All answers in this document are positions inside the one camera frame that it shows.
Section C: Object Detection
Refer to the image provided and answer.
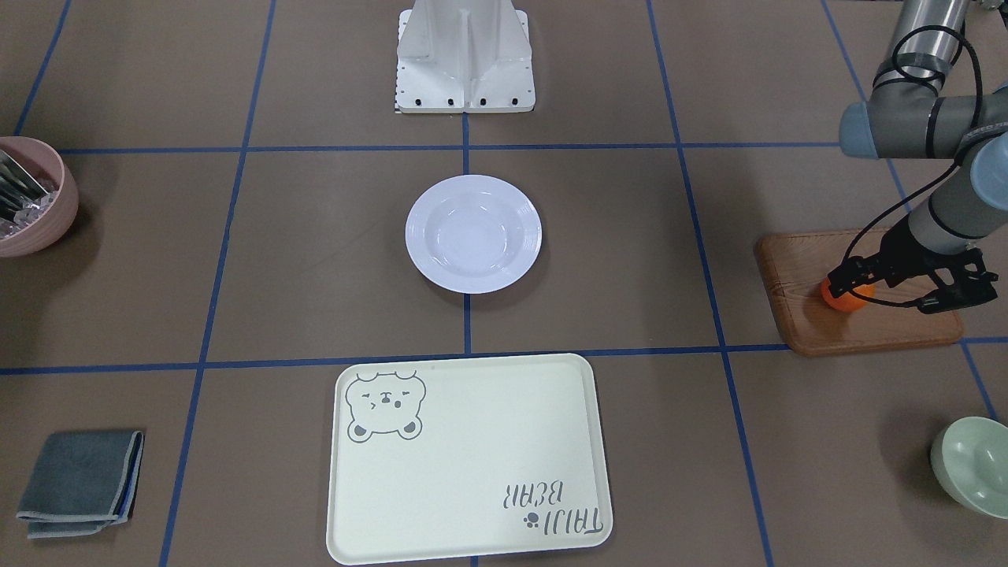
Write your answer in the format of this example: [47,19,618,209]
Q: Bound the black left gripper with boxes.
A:
[827,228,937,298]

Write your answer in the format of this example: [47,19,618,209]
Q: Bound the orange fruit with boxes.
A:
[818,279,876,313]

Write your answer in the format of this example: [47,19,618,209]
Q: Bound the cream bear tray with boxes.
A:
[325,353,614,565]

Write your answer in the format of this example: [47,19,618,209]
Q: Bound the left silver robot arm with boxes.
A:
[822,1,1007,313]

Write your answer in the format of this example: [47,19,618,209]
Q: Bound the wooden cutting board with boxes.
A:
[754,229,965,358]

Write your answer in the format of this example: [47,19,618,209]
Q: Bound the green ceramic bowl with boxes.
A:
[929,417,1007,520]

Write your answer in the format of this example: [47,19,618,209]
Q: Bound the white round plate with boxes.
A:
[406,175,544,295]

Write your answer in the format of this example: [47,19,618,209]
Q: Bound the grey folded cloth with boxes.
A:
[16,430,146,539]

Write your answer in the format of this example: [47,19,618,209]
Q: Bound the pink bowl with ice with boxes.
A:
[1,136,80,258]

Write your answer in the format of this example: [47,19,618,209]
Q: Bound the metal scoop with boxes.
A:
[1,150,54,222]

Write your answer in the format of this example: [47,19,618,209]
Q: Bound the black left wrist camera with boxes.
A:
[915,247,999,313]

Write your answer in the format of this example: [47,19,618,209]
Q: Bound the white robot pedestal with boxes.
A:
[394,1,536,114]

